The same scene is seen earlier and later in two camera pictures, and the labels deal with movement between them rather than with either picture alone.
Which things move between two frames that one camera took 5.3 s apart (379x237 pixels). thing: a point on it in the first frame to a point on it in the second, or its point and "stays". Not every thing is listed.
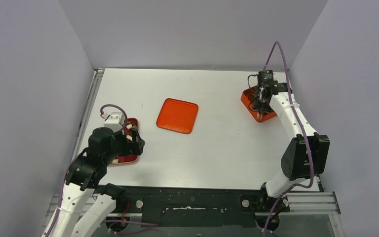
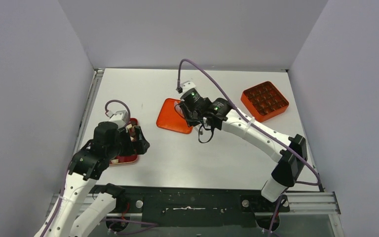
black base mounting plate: (196, 206) stays
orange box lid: (178, 115) stays
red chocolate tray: (124, 160) stays
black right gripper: (260, 99) to (187, 113)
